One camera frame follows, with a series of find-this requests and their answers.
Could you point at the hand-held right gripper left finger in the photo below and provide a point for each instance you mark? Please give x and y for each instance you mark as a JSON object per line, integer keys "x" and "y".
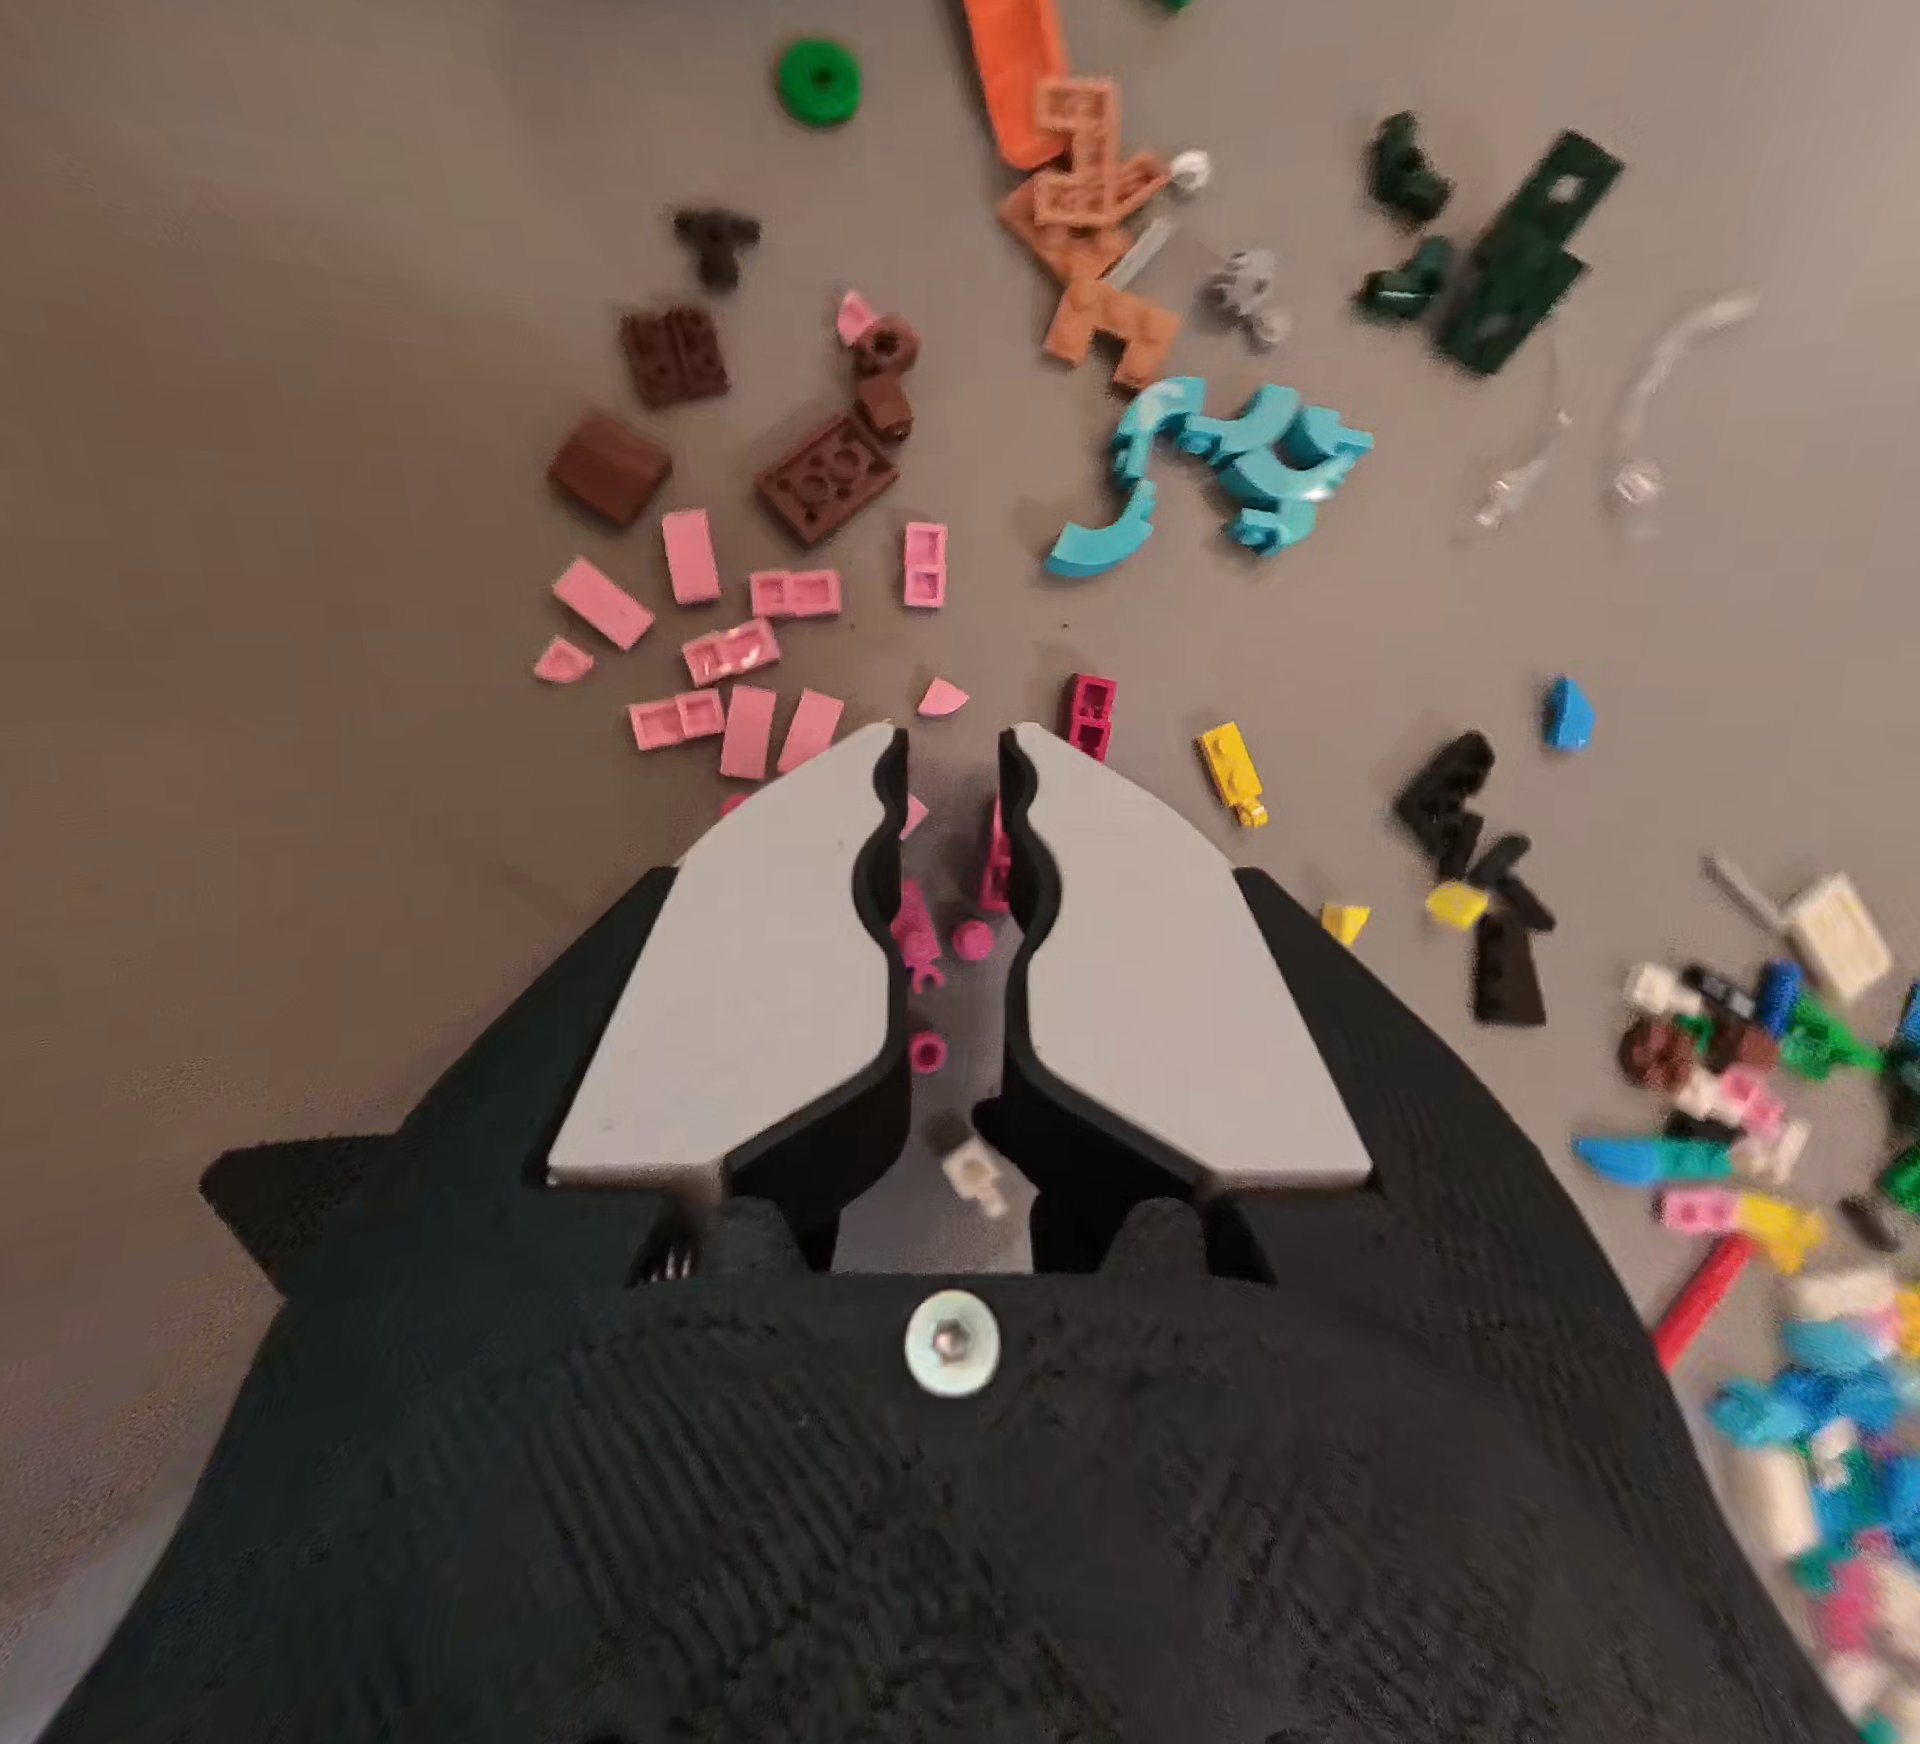
{"x": 719, "y": 995}

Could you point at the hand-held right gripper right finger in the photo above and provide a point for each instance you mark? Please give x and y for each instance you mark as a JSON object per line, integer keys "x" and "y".
{"x": 1170, "y": 995}

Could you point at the small yellow lego slope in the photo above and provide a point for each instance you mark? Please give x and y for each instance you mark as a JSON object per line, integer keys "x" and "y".
{"x": 1346, "y": 923}
{"x": 1455, "y": 906}

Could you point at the magenta lego clip piece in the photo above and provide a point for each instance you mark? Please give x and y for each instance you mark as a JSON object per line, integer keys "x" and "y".
{"x": 914, "y": 940}

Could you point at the magenta round lego stud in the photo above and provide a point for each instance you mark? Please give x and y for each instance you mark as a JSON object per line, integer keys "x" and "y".
{"x": 973, "y": 939}

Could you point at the magenta upright lego piece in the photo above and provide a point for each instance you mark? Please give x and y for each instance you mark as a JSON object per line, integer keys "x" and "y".
{"x": 995, "y": 858}

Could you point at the yellow lego clip plate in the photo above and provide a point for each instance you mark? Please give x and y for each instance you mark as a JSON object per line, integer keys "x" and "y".
{"x": 1234, "y": 772}

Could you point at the small white lego clip piece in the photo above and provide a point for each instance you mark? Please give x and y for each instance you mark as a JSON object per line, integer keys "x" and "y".
{"x": 973, "y": 1171}

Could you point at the magenta lego brick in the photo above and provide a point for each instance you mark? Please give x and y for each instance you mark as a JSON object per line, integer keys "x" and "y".
{"x": 1093, "y": 716}

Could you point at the small black lego piece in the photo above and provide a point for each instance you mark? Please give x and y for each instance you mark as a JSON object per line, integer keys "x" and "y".
{"x": 1515, "y": 883}

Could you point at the group of pink lego tiles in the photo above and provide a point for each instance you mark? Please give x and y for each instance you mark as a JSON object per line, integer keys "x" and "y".
{"x": 690, "y": 556}

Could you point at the blue lego slope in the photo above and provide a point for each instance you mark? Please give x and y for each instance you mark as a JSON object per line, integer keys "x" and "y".
{"x": 1567, "y": 716}

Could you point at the brown rectangular lego plate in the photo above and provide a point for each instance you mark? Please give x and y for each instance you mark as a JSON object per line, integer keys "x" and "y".
{"x": 827, "y": 478}

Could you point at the brown curved lego slope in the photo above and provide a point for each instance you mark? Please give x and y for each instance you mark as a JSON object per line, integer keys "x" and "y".
{"x": 608, "y": 468}

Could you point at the pile of turquoise lego arches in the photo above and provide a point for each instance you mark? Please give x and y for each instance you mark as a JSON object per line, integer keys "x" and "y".
{"x": 1260, "y": 462}

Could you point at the transparent lego stem piece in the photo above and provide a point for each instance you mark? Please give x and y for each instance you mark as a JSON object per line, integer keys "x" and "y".
{"x": 1515, "y": 473}

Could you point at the brown square lego plate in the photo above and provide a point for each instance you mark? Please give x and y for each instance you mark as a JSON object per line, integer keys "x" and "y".
{"x": 674, "y": 355}

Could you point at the small brown round lego brick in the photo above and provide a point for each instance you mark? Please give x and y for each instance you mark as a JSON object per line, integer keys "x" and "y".
{"x": 886, "y": 345}

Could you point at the small pink lego quarter tile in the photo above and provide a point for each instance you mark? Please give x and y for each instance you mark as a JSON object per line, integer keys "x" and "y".
{"x": 855, "y": 318}

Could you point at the grey lego clip piece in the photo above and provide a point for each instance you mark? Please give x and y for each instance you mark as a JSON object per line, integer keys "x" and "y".
{"x": 1249, "y": 292}

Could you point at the pile of mixed lego pieces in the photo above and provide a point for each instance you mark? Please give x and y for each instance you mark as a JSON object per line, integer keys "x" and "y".
{"x": 1801, "y": 1324}

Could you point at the grey lego bar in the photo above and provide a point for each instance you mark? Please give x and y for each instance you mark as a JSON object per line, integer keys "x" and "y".
{"x": 1147, "y": 252}

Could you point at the transparent curved lego piece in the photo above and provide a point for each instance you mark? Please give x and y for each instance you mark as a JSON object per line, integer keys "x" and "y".
{"x": 1649, "y": 402}

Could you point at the pile of tan lego plates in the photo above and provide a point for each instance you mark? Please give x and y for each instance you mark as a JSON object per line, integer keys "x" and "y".
{"x": 1087, "y": 208}

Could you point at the small white round lego piece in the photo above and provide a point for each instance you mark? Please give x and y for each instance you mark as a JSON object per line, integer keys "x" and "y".
{"x": 1189, "y": 170}

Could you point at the dark green long lego plate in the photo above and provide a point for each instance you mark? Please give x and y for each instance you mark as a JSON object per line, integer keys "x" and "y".
{"x": 1532, "y": 252}

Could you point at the green round lego plate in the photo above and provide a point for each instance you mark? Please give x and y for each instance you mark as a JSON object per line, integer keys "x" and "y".
{"x": 819, "y": 82}

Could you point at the dark brown lego bracket piece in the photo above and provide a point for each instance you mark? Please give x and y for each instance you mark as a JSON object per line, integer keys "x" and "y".
{"x": 717, "y": 244}

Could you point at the dark green lego bracket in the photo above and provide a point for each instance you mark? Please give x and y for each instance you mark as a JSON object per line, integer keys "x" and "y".
{"x": 1404, "y": 279}
{"x": 1407, "y": 169}

